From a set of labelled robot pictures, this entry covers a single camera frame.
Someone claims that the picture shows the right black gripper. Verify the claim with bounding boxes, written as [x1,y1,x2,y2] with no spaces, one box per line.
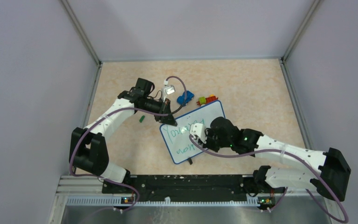
[198,127,233,152]

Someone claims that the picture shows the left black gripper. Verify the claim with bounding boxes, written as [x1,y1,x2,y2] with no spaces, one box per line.
[140,97,177,126]

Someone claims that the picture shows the blue-framed whiteboard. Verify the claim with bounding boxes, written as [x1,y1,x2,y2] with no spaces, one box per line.
[159,100,225,165]

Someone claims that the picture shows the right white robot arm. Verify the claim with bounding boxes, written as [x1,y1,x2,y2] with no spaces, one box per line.
[190,117,351,202]

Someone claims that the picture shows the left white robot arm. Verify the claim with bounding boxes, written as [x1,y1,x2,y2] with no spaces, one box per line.
[69,78,177,193]

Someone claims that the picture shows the blue toy car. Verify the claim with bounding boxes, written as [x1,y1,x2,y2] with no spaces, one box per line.
[176,91,194,106]

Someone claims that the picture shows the red yellow toy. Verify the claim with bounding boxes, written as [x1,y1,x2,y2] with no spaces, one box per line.
[196,95,219,106]

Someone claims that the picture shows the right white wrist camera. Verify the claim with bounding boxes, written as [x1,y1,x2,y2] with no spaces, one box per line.
[190,123,207,145]

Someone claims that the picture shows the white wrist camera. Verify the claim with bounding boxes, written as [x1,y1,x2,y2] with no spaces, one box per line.
[161,80,175,101]
[190,123,207,145]

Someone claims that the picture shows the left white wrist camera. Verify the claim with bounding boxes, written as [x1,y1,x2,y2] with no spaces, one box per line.
[161,80,175,101]

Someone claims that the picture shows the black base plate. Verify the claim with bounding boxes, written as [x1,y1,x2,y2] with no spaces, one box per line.
[102,175,286,195]

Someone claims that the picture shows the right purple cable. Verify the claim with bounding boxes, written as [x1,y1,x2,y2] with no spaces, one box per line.
[189,135,350,224]

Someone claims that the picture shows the purple cable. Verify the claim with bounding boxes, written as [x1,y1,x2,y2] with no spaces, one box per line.
[189,135,350,224]
[69,76,187,214]

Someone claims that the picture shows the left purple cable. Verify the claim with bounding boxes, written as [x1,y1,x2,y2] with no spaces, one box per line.
[69,76,187,214]

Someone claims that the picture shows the aluminium frame rail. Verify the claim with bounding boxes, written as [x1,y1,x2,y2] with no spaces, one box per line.
[49,176,332,224]

